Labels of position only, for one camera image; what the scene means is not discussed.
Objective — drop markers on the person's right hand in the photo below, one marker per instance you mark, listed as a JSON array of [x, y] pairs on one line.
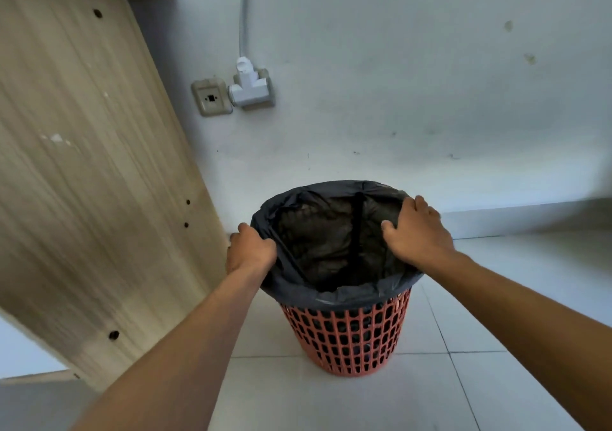
[[421, 239]]

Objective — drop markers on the person's left hand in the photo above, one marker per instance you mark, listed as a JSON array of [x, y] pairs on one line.
[[248, 254]]

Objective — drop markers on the black plastic trash bag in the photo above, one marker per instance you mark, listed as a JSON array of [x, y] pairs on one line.
[[296, 292]]

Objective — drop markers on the red plastic mesh bin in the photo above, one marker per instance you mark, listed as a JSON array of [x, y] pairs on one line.
[[349, 344]]

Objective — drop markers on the person's left forearm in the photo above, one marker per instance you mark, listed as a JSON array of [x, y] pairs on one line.
[[172, 363]]

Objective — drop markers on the person's right forearm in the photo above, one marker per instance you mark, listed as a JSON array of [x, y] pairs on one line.
[[526, 330]]

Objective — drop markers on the white plug adapter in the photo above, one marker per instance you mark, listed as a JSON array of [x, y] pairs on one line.
[[251, 89]]

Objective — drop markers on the light wooden desk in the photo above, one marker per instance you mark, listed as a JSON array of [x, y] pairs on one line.
[[86, 182]]

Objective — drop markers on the beige wall socket plate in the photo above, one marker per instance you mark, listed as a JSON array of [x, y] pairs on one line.
[[211, 97]]

